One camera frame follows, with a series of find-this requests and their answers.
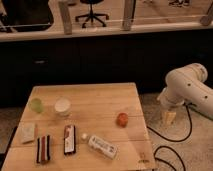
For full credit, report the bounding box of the red apple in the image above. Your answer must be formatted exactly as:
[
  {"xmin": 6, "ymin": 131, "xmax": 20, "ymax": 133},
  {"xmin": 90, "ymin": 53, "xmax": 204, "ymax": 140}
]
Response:
[{"xmin": 116, "ymin": 113, "xmax": 128, "ymax": 127}]

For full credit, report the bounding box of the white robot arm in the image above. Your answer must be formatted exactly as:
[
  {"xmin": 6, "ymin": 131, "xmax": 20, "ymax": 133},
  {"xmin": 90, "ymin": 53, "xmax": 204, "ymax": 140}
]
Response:
[{"xmin": 157, "ymin": 63, "xmax": 213, "ymax": 121}]

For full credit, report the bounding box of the white paper cup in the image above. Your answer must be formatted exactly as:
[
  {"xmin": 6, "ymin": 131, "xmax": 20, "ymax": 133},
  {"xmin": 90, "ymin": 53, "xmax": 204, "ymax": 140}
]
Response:
[{"xmin": 54, "ymin": 98, "xmax": 71, "ymax": 116}]

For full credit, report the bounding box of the green plastic cup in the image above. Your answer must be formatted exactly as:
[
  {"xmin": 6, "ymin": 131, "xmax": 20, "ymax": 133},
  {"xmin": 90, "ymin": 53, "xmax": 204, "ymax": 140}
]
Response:
[{"xmin": 28, "ymin": 98, "xmax": 43, "ymax": 113}]

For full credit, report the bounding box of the white plastic bottle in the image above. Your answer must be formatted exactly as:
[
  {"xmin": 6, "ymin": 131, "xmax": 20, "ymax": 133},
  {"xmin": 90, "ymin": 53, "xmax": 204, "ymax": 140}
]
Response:
[{"xmin": 81, "ymin": 133, "xmax": 117, "ymax": 159}]

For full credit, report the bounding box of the red white snack bar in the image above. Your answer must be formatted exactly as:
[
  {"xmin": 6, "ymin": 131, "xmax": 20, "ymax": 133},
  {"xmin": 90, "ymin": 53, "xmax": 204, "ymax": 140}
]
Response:
[{"xmin": 64, "ymin": 125, "xmax": 76, "ymax": 155}]

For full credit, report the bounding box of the black office chair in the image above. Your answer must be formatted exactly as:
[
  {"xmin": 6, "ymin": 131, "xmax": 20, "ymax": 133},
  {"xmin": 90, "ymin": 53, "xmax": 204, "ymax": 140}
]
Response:
[{"xmin": 75, "ymin": 0, "xmax": 109, "ymax": 28}]

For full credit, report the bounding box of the pale wrapped packet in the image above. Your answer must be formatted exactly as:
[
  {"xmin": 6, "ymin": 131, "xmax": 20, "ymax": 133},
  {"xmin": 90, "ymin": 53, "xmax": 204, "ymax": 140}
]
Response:
[{"xmin": 20, "ymin": 123, "xmax": 36, "ymax": 143}]

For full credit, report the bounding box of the black floor cable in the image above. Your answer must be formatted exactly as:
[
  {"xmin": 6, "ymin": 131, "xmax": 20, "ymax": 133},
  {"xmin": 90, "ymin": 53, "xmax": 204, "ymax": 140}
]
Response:
[{"xmin": 146, "ymin": 105, "xmax": 194, "ymax": 171}]

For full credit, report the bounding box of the wooden post middle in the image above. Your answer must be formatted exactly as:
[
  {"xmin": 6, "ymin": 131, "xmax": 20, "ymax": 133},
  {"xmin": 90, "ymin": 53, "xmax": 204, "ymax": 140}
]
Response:
[{"xmin": 122, "ymin": 0, "xmax": 136, "ymax": 31}]

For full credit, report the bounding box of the wooden post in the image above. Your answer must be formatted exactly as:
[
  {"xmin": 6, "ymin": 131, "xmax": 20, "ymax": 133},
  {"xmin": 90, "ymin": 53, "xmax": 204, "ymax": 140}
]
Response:
[
  {"xmin": 122, "ymin": 0, "xmax": 136, "ymax": 31},
  {"xmin": 58, "ymin": 0, "xmax": 72, "ymax": 35}
]

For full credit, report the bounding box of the wooden post left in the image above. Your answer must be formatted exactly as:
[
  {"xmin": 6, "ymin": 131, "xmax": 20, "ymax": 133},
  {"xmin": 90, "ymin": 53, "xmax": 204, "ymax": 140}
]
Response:
[{"xmin": 58, "ymin": 0, "xmax": 72, "ymax": 35}]

